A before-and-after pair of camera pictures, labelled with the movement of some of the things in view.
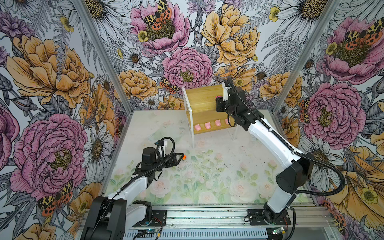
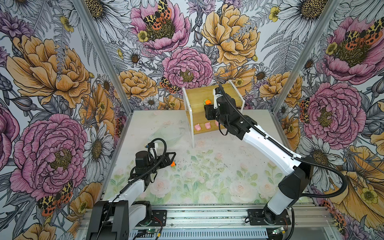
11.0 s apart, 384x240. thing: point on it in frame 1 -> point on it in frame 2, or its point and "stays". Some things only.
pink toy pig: [197, 127] stays
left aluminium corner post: [106, 53] stays
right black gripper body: [225, 106] -> [213, 114]
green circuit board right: [279, 230] stays
